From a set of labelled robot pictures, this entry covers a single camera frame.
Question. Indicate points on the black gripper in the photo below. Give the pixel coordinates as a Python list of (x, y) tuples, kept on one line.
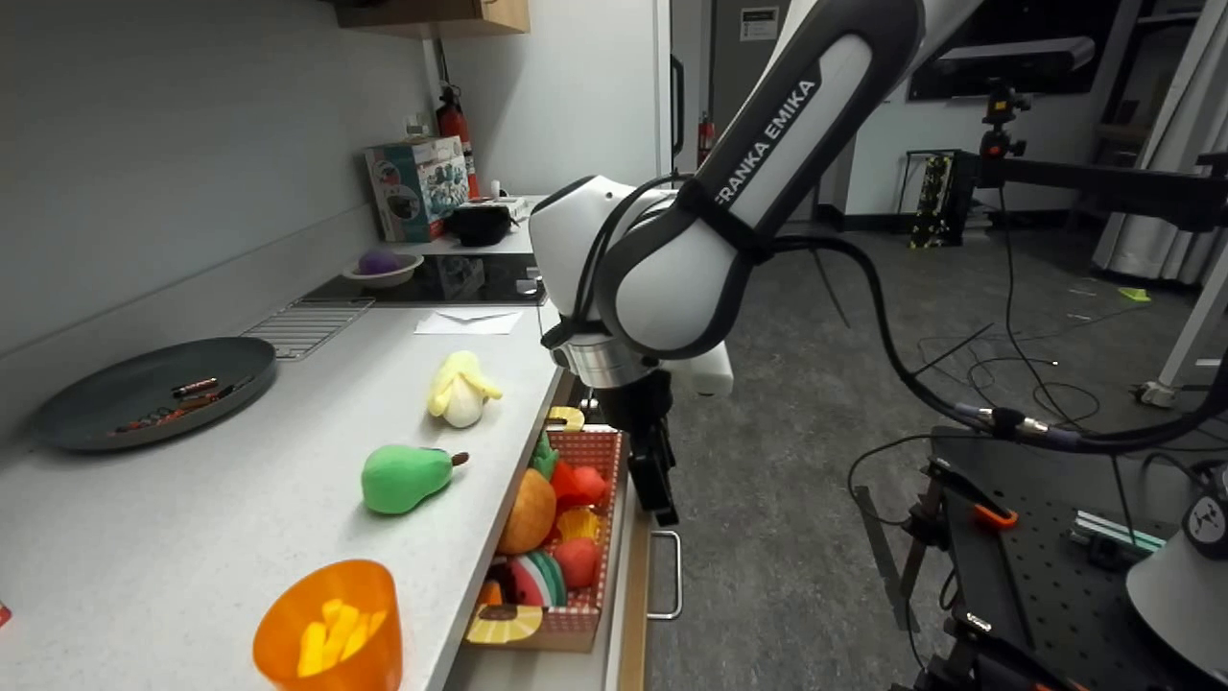
[(645, 407)]

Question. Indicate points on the orange pineapple plush toy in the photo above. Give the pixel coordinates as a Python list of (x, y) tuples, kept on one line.
[(525, 511)]

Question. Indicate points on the white drawer with wood front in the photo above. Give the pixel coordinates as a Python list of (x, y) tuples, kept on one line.
[(635, 617)]

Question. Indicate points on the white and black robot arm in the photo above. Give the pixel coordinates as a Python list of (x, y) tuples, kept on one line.
[(666, 281)]

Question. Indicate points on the red pepper toy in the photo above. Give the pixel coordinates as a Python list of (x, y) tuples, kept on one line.
[(582, 485)]

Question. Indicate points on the yellow orange toy piece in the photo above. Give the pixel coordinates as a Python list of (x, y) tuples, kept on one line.
[(578, 524)]

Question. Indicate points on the red round toy fruit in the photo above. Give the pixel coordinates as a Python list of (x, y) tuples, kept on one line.
[(578, 562)]

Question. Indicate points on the watermelon slice toy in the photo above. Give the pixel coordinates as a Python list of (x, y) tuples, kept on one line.
[(538, 576)]

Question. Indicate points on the small orange toy piece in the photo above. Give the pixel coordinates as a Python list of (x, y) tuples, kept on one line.
[(493, 594)]

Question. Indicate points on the yellow banana plush toy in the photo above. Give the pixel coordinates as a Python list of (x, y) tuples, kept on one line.
[(461, 389)]

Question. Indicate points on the green pear plush toy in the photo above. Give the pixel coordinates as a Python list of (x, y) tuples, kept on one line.
[(402, 480)]

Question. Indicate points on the yellow toy pieces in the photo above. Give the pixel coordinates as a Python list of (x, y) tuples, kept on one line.
[(333, 634)]

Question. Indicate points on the white paper sheet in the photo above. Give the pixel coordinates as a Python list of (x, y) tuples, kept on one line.
[(466, 319)]

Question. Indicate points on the black induction cooktop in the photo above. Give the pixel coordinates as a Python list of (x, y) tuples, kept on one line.
[(483, 277)]

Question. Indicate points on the orange plastic cup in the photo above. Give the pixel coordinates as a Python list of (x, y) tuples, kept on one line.
[(386, 658)]

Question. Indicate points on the small bowl with purple item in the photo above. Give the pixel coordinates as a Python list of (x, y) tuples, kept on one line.
[(379, 268)]

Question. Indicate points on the colourful printed box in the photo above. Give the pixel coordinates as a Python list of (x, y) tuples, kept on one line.
[(414, 185)]

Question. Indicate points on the black equipment rack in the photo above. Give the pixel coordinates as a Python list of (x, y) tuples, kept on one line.
[(940, 196)]

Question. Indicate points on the red bottle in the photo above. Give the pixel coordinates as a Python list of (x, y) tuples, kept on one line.
[(449, 118)]

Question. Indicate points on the black perforated work table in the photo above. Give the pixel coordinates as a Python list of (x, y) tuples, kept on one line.
[(1059, 600)]

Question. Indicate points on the grey door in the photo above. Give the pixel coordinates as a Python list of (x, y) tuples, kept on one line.
[(731, 62)]

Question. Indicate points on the brown sticks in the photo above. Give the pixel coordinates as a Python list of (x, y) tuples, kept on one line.
[(195, 384)]

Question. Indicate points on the green scrap on floor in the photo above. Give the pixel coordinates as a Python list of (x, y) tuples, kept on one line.
[(1133, 298)]

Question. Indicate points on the grey round dome object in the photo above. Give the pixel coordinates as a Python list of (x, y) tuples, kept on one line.
[(1184, 600)]

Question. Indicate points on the white metal stand leg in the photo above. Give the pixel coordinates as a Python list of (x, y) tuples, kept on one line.
[(1184, 347)]

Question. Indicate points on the black round plate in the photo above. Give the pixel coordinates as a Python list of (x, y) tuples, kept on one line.
[(117, 389)]

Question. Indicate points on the black round dial device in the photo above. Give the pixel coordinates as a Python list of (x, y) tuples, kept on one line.
[(1208, 520)]

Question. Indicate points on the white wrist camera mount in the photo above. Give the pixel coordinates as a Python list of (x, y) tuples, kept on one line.
[(703, 371)]

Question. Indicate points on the red wall fire extinguisher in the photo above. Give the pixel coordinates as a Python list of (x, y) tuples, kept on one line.
[(703, 135)]

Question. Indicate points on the wooden wall shelf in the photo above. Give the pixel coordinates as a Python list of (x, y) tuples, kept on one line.
[(445, 18)]

